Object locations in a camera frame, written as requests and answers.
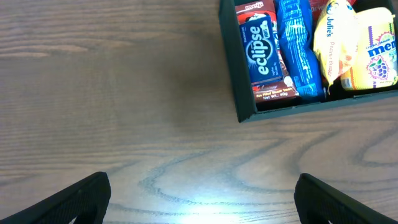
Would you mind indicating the red Hello Panda box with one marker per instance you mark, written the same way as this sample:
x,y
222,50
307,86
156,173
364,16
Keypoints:
x,y
284,89

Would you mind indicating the blue Oreo cookie pack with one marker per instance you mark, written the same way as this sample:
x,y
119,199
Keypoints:
x,y
295,31

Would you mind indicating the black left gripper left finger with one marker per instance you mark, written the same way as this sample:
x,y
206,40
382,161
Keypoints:
x,y
86,201

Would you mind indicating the blue Eclipse mint tin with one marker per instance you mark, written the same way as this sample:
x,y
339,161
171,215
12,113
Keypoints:
x,y
260,50

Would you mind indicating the yellow snack packet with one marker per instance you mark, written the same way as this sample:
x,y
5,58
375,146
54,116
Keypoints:
x,y
336,39

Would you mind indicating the dark green box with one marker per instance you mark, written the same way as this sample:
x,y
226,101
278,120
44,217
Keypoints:
x,y
246,108

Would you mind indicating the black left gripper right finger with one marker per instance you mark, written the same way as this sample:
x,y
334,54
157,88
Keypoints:
x,y
318,202

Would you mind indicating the yellow Mentos gum bottle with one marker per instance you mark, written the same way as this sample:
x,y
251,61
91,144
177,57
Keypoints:
x,y
376,63

